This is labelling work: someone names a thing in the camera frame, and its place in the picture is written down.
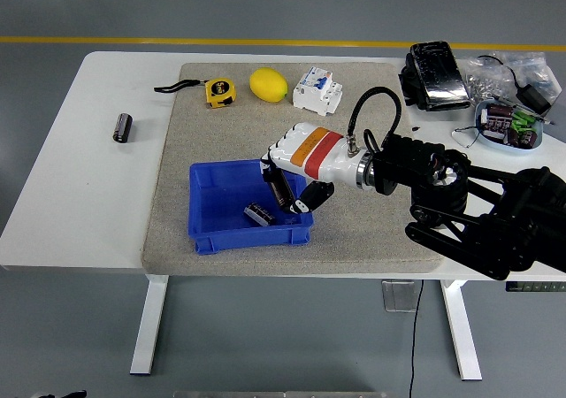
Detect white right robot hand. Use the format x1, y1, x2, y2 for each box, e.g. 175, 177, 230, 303
259, 122, 369, 216

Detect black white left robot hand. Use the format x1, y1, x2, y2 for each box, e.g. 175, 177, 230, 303
8, 389, 88, 398

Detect long dark brown battery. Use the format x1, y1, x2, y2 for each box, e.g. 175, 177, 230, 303
264, 167, 298, 214

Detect short black striped battery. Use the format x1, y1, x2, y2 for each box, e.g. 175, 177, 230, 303
242, 201, 278, 228

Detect blue plastic box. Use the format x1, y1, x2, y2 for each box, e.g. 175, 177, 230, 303
187, 158, 316, 256

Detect black cylindrical battery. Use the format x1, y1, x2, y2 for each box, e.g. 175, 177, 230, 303
111, 112, 134, 144

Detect white circuit breaker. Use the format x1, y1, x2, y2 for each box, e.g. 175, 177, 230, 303
291, 65, 344, 118

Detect yellow lemon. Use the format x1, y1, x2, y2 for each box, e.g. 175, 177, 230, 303
248, 67, 289, 104

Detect grey-brown mat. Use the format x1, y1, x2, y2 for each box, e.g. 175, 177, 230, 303
140, 62, 446, 278

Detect white table leg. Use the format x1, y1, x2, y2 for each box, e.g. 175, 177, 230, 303
129, 275, 170, 376
440, 279, 483, 381

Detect yellow tape measure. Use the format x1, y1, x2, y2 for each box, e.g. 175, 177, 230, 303
153, 78, 237, 110

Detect black glossy device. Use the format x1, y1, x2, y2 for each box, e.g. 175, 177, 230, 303
400, 41, 472, 112

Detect light blue bowl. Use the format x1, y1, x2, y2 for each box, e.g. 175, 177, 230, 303
473, 99, 546, 156

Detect metal floor plate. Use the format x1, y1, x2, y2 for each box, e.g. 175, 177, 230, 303
380, 279, 420, 313

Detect white purple component block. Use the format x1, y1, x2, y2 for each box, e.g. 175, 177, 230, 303
480, 108, 510, 143

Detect clear bag of screws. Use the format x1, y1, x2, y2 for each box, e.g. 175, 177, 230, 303
457, 50, 558, 107

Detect brown capacitor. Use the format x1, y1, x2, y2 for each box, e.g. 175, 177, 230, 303
488, 103, 515, 123

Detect dark red capacitor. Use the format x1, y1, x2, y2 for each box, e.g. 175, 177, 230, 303
506, 127, 539, 149

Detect green plastic parts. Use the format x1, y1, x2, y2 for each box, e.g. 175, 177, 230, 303
510, 111, 537, 133

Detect black pen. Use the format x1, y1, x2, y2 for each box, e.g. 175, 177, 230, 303
498, 98, 555, 126

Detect table height control panel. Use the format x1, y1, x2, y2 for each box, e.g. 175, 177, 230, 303
506, 281, 566, 293

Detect thin wire loop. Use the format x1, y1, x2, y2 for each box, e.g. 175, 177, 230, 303
451, 125, 484, 149

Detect black hanging cable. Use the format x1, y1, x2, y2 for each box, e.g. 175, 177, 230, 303
409, 279, 425, 398

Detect black power adapter with cord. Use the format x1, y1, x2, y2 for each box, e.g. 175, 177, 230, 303
476, 54, 553, 115

